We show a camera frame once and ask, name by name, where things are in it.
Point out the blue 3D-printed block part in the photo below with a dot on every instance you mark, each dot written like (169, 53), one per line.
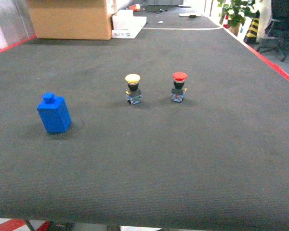
(54, 113)

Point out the yellow mushroom push button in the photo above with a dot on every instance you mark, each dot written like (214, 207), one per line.
(133, 93)

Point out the red mushroom push button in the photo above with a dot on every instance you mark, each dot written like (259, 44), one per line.
(179, 90)

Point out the dark conveyor belt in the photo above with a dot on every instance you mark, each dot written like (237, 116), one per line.
(218, 161)

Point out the white flat box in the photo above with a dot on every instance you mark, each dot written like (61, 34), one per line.
(126, 25)

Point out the large cardboard box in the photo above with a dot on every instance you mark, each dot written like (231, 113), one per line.
(72, 19)

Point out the red white traffic cone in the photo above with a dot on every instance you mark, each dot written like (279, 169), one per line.
(225, 21)

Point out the yellow black striped bollard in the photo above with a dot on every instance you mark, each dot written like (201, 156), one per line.
(251, 34)

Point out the potted green plant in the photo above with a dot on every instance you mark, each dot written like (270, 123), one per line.
(238, 11)

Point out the black office chair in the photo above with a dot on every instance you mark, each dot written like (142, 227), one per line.
(278, 29)

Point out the red conveyor side rail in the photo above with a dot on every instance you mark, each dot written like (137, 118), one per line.
(274, 66)

